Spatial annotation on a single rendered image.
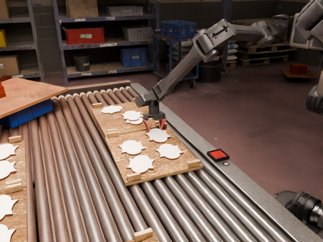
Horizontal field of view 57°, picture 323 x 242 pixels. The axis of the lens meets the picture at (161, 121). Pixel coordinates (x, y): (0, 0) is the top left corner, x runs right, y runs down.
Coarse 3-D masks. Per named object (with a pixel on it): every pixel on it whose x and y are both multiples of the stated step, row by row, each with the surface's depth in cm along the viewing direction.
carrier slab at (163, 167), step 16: (112, 144) 146; (144, 144) 146; (160, 144) 146; (176, 144) 146; (128, 160) 132; (160, 160) 132; (176, 160) 132; (192, 160) 132; (144, 176) 122; (160, 176) 123
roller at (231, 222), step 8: (120, 96) 212; (192, 176) 125; (192, 184) 123; (200, 184) 119; (200, 192) 117; (208, 192) 115; (208, 200) 113; (216, 200) 111; (216, 208) 108; (224, 208) 107; (224, 216) 104; (232, 216) 103; (232, 224) 101; (240, 224) 100; (240, 232) 97; (248, 232) 97; (240, 240) 96; (248, 240) 94
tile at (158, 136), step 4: (152, 132) 154; (156, 132) 154; (160, 132) 154; (164, 132) 154; (148, 136) 151; (152, 136) 150; (156, 136) 150; (160, 136) 150; (164, 136) 150; (168, 136) 150; (152, 140) 148; (156, 140) 147; (160, 140) 147; (164, 140) 147
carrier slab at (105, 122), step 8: (120, 104) 193; (128, 104) 193; (96, 112) 181; (120, 112) 181; (144, 112) 181; (96, 120) 173; (104, 120) 171; (112, 120) 171; (120, 120) 171; (152, 120) 171; (104, 128) 161; (112, 128) 161; (120, 128) 161; (128, 128) 161; (136, 128) 161; (144, 128) 161; (152, 128) 162
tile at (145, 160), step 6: (138, 156) 134; (144, 156) 134; (132, 162) 129; (138, 162) 129; (144, 162) 129; (150, 162) 129; (126, 168) 126; (132, 168) 125; (138, 168) 125; (144, 168) 125; (150, 168) 126
